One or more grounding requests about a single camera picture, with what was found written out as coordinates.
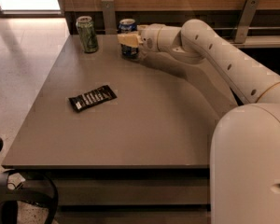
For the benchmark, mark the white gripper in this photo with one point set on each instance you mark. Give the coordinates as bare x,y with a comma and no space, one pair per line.
149,37

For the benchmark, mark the blue pepsi can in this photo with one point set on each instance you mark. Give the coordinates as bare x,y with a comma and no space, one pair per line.
127,26

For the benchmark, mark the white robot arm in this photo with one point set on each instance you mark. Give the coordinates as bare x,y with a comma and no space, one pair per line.
245,148

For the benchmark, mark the green soda can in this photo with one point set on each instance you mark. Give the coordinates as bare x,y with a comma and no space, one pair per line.
87,34

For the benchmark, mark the black snack bar wrapper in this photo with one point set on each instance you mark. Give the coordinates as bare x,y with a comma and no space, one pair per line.
92,98

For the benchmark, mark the grey drawer cabinet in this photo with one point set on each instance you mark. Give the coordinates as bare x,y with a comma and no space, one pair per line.
142,158

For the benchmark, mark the black chair base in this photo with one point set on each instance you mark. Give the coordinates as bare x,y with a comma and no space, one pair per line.
9,198

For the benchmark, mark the left metal bracket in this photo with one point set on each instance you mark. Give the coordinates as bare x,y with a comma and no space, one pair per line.
109,16

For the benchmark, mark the metal bracket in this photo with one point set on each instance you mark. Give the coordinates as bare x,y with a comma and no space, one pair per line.
109,16
247,15

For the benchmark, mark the right metal bracket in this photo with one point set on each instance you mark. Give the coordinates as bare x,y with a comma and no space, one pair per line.
247,15

